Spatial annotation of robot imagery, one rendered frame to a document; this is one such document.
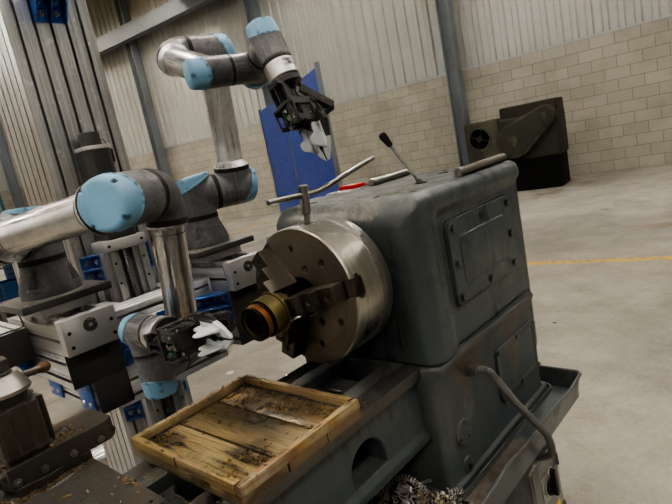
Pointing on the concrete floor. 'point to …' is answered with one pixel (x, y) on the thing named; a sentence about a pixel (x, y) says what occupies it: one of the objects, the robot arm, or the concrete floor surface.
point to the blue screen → (282, 145)
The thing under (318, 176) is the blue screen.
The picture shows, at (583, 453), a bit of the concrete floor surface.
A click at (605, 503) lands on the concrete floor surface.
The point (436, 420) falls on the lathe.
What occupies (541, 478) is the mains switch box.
